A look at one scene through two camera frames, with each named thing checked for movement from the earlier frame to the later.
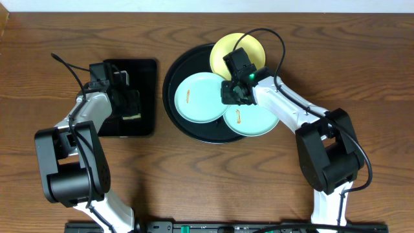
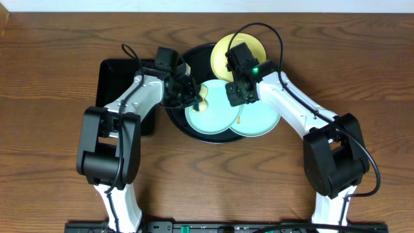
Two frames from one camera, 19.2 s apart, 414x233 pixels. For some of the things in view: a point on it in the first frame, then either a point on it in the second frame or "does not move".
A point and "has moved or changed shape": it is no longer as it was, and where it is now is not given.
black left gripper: (128, 101) to (189, 92)
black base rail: (230, 227) does not move
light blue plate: (198, 98) has moved or changed shape
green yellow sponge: (132, 117) has moved or changed shape
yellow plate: (226, 45) does not move
